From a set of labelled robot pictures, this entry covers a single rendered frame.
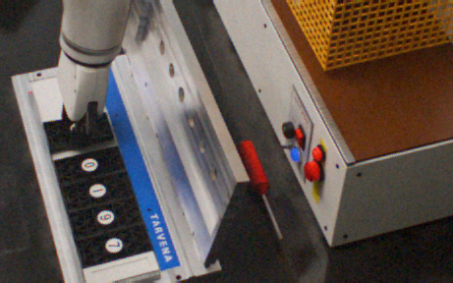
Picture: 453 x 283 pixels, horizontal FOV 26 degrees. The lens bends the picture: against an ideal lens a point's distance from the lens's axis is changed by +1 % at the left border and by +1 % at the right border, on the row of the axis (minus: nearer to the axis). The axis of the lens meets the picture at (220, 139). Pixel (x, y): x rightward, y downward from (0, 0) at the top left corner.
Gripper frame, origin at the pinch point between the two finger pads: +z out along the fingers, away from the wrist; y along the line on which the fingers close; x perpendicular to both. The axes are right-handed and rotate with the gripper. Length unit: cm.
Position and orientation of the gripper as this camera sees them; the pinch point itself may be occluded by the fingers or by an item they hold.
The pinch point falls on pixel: (77, 123)
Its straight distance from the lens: 145.8
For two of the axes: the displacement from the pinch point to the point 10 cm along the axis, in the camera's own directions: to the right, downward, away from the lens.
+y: 3.1, 7.3, -6.0
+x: 9.2, -0.8, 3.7
